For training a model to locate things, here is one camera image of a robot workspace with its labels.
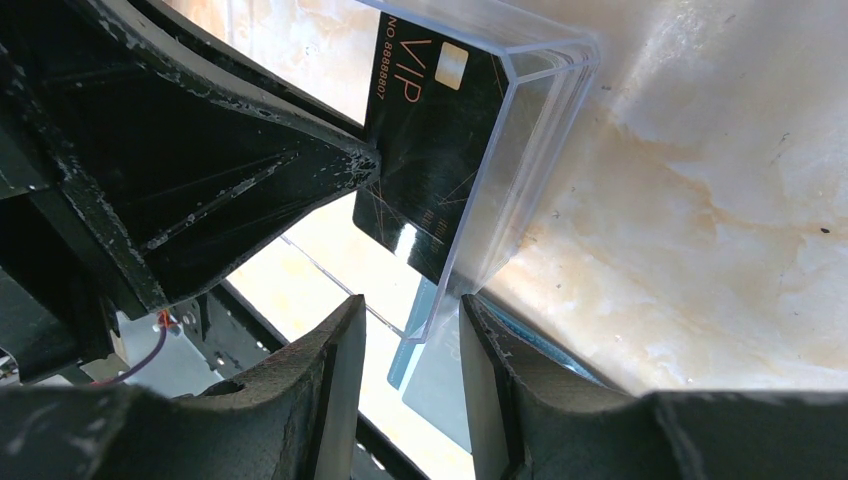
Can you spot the clear plastic box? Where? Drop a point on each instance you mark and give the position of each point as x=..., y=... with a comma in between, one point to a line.
x=327, y=48

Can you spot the black card stack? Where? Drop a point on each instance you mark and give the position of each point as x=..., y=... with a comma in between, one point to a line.
x=432, y=107

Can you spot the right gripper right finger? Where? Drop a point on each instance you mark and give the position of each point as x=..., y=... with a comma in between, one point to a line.
x=531, y=418

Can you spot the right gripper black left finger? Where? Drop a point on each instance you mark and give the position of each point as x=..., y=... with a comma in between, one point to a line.
x=60, y=432

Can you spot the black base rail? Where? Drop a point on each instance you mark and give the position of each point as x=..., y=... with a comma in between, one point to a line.
x=232, y=331

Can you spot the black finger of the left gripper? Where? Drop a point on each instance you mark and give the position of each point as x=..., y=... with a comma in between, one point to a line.
x=146, y=157

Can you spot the teal card holder wallet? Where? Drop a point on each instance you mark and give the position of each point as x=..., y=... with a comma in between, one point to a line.
x=426, y=368

